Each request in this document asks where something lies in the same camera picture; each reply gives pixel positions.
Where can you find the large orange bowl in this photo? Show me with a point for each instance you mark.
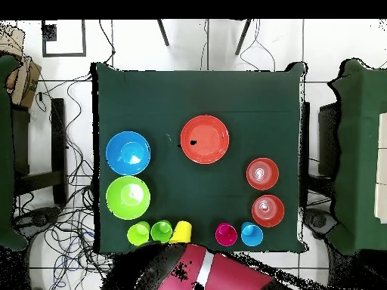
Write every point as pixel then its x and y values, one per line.
pixel 208 142

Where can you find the yellow cup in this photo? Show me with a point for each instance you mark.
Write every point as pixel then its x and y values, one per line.
pixel 182 232

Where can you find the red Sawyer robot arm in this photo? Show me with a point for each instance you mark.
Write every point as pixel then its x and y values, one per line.
pixel 229 275

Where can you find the white block stack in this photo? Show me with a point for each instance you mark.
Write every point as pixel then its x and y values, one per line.
pixel 381 169

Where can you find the blue bowl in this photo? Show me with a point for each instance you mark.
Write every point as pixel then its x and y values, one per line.
pixel 128 153

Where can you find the small orange bowl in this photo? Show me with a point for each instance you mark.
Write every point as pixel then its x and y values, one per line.
pixel 267 211
pixel 262 174

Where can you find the lime green bowl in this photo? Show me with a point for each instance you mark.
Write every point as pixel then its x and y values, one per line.
pixel 128 198

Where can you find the pink cup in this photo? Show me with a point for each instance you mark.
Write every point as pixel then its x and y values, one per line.
pixel 226 235

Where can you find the lime green cup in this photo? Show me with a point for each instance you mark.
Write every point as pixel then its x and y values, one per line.
pixel 138 235

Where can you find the blue cup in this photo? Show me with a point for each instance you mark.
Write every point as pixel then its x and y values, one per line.
pixel 252 235

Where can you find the black power strip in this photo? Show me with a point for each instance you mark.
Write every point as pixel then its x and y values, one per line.
pixel 121 262

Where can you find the black tripod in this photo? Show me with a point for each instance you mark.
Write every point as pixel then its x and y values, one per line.
pixel 163 33

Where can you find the grey chair base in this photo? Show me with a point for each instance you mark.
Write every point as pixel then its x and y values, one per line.
pixel 319 220

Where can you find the dark green side tablecloth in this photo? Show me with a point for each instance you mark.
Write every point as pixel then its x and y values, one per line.
pixel 359 136
pixel 6 151

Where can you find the grey stand base with knob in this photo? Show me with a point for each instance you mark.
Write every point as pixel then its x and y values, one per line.
pixel 36 220

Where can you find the cardboard box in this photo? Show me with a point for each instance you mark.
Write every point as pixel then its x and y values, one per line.
pixel 22 81

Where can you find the black bench frame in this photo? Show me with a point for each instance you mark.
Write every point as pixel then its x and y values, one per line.
pixel 328 139
pixel 59 145

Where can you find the black square floor frame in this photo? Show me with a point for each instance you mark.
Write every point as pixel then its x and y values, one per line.
pixel 49 33

